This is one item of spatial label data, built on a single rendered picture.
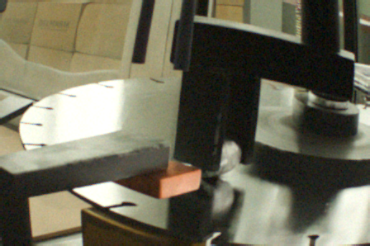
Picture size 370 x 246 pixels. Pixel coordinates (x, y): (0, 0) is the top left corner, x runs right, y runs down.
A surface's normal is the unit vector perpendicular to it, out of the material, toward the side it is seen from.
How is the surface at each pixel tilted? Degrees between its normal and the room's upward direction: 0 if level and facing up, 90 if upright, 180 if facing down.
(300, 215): 0
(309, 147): 5
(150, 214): 0
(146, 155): 90
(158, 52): 90
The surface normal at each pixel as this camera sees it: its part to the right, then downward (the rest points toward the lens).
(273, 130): 0.03, -0.96
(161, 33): -0.57, 0.12
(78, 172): 0.81, 0.22
